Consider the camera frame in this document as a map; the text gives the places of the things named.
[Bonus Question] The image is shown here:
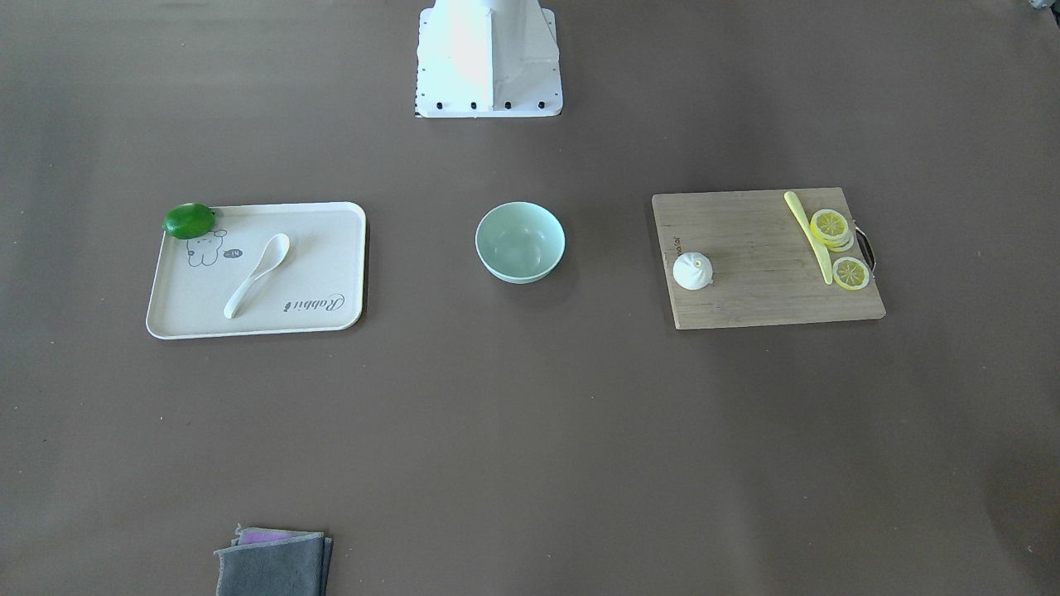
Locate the lemon slice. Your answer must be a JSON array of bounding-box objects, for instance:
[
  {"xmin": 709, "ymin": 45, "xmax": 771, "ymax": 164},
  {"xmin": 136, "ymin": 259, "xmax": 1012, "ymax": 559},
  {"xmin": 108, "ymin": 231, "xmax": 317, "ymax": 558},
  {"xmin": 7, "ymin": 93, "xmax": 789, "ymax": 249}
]
[
  {"xmin": 832, "ymin": 257, "xmax": 872, "ymax": 291},
  {"xmin": 809, "ymin": 209, "xmax": 855, "ymax": 252}
]

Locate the beige rabbit tray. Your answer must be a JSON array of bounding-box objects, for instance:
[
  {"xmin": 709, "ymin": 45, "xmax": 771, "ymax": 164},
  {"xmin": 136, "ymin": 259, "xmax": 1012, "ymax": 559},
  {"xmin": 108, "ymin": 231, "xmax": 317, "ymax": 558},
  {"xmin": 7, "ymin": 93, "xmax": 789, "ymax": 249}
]
[{"xmin": 145, "ymin": 201, "xmax": 369, "ymax": 340}]

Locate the wooden cutting board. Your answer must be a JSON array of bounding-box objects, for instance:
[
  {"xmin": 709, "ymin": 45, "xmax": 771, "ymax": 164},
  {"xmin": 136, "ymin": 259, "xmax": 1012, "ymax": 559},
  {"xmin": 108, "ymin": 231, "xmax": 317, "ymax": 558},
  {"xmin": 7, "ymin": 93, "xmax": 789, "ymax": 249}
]
[{"xmin": 652, "ymin": 190, "xmax": 886, "ymax": 329}]

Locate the grey folded cloth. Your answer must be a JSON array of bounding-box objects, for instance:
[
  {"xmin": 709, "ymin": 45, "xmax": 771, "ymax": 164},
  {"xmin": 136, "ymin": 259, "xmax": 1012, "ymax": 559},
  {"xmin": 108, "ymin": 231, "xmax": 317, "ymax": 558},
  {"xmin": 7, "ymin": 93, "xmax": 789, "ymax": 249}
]
[{"xmin": 215, "ymin": 525, "xmax": 333, "ymax": 595}]

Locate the lower lemon slice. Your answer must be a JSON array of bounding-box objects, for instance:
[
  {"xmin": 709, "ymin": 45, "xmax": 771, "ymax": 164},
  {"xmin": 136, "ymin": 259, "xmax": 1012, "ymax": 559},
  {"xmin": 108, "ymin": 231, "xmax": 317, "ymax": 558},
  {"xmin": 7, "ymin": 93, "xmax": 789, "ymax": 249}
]
[{"xmin": 832, "ymin": 257, "xmax": 872, "ymax": 291}]

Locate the white steamed bun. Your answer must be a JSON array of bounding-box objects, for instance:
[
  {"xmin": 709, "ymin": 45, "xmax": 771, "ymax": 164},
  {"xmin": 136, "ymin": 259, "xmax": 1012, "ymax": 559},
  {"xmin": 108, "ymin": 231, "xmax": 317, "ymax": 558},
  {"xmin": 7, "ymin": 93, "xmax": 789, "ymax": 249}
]
[{"xmin": 671, "ymin": 252, "xmax": 713, "ymax": 291}]

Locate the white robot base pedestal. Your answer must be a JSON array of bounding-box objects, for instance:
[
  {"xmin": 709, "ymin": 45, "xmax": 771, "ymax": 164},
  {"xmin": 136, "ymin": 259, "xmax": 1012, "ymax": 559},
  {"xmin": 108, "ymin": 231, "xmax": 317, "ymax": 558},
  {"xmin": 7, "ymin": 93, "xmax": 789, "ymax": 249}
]
[{"xmin": 414, "ymin": 1, "xmax": 564, "ymax": 118}]

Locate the yellow plastic knife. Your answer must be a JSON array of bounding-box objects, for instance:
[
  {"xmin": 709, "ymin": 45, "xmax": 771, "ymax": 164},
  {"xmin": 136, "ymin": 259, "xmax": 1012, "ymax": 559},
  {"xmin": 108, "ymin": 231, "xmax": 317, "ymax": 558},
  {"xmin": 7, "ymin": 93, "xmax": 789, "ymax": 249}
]
[{"xmin": 783, "ymin": 191, "xmax": 834, "ymax": 286}]

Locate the white ceramic spoon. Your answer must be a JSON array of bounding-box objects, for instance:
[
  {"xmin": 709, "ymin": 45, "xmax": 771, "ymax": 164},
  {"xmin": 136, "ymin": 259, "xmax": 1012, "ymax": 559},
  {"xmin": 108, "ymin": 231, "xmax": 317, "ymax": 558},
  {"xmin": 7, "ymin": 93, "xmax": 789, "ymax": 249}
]
[{"xmin": 223, "ymin": 233, "xmax": 292, "ymax": 320}]

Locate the green lime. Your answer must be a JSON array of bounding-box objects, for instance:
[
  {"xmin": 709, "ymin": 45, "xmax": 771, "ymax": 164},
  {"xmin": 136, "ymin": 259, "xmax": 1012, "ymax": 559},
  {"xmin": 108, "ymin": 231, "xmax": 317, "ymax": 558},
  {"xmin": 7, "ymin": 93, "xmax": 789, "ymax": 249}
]
[{"xmin": 162, "ymin": 203, "xmax": 216, "ymax": 240}]

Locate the light green bowl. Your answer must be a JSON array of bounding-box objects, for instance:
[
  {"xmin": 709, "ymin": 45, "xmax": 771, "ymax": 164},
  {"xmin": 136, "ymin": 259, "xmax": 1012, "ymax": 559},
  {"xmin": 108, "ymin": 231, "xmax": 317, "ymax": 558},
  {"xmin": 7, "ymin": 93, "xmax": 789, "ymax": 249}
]
[{"xmin": 475, "ymin": 201, "xmax": 566, "ymax": 284}]

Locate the upper lemon slice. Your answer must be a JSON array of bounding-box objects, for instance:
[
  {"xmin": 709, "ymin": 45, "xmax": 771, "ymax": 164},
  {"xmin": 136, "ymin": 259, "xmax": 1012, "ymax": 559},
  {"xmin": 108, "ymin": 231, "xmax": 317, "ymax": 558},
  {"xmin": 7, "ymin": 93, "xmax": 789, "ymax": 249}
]
[{"xmin": 809, "ymin": 209, "xmax": 855, "ymax": 252}]

